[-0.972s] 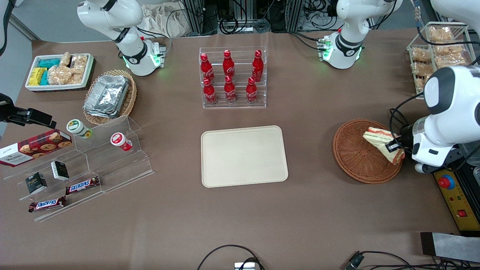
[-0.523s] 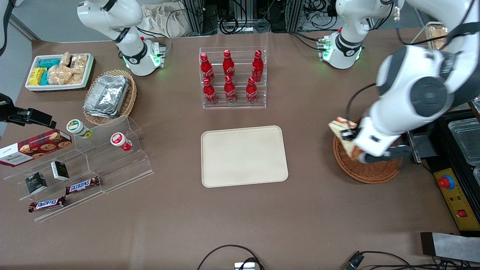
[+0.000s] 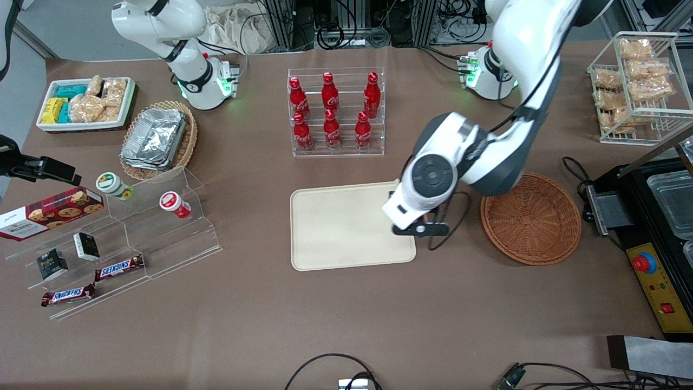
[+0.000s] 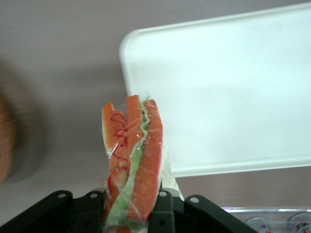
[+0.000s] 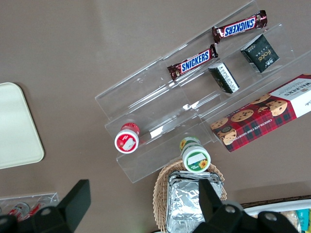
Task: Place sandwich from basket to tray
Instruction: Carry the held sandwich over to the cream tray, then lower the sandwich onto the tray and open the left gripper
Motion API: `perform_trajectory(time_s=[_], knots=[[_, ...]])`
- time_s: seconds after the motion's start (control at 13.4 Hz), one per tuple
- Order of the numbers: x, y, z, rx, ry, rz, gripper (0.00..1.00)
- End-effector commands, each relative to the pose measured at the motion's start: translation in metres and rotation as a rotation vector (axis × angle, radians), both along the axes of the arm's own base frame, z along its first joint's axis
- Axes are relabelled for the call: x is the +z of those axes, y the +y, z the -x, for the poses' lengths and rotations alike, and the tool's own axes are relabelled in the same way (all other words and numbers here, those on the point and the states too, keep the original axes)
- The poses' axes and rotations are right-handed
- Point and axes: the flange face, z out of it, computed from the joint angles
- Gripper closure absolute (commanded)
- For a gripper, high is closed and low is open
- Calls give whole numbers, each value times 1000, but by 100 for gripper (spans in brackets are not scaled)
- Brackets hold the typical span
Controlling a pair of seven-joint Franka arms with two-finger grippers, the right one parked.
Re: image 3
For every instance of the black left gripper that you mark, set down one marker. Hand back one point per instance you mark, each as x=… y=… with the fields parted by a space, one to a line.
x=391 y=194

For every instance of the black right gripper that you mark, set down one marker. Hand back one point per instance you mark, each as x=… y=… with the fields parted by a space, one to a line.
x=33 y=165

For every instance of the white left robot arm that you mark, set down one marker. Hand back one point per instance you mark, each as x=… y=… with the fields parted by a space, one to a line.
x=520 y=49

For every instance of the white rectangular snack tray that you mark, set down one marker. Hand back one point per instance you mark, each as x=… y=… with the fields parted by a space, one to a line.
x=81 y=126

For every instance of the beige plastic tray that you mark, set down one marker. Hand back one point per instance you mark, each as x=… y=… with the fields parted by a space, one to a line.
x=341 y=225

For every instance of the round brown wicker basket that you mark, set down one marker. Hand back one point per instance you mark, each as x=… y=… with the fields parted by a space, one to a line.
x=533 y=222

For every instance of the oval light wicker basket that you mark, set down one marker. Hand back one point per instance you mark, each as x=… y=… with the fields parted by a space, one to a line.
x=188 y=146

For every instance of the red cookie box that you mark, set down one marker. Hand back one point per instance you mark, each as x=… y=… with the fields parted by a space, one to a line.
x=54 y=211

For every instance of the teal snack packet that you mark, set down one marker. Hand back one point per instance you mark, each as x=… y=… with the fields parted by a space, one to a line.
x=71 y=91
x=64 y=114

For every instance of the yellow snack packet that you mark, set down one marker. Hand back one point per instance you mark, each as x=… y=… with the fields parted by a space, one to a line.
x=52 y=110

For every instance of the green lid cup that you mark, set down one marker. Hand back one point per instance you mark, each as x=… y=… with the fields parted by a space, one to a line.
x=111 y=184

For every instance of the clear rice cracker pack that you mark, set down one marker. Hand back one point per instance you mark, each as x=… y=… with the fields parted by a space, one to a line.
x=112 y=114
x=95 y=85
x=115 y=91
x=85 y=108

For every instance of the small black box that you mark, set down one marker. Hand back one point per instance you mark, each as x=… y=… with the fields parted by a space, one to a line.
x=52 y=264
x=86 y=246

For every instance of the clear acrylic bottle rack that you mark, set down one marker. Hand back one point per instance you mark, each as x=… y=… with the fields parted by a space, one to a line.
x=379 y=135

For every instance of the stacked foil containers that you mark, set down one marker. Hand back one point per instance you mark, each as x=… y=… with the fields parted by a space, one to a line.
x=154 y=138

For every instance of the red cola bottle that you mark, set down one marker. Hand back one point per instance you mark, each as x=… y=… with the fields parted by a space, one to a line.
x=298 y=100
x=372 y=97
x=363 y=132
x=332 y=132
x=302 y=135
x=329 y=95

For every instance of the snickers bar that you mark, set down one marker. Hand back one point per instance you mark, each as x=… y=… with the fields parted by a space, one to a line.
x=119 y=267
x=67 y=295

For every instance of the red lid cup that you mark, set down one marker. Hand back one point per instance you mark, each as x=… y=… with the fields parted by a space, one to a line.
x=173 y=203

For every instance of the clear acrylic tiered stand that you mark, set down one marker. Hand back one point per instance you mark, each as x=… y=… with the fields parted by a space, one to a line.
x=162 y=238

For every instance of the small silver device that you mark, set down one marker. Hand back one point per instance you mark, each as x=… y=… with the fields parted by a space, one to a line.
x=353 y=384

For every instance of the black sealing machine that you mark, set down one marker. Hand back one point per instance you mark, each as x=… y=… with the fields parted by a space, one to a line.
x=612 y=211

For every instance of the red emergency button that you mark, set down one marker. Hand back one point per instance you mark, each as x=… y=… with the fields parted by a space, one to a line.
x=644 y=263

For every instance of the bagged cracker pack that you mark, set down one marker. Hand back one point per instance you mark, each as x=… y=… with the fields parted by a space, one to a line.
x=649 y=89
x=607 y=79
x=625 y=118
x=607 y=100
x=647 y=69
x=636 y=49

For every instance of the beige cloth bag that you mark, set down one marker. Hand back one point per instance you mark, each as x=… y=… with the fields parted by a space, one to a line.
x=233 y=30

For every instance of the yellow control panel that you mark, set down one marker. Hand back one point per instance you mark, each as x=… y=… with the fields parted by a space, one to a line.
x=663 y=295

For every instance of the clear plastic container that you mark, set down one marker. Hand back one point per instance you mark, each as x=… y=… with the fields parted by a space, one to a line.
x=674 y=203

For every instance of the grey black flat plate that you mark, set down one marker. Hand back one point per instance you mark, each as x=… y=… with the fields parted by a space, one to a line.
x=655 y=356

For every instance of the black right wrist mount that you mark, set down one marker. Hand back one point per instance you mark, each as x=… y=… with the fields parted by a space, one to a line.
x=7 y=154

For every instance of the aluminium frame post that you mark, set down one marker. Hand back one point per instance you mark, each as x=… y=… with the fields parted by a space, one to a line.
x=426 y=21
x=281 y=24

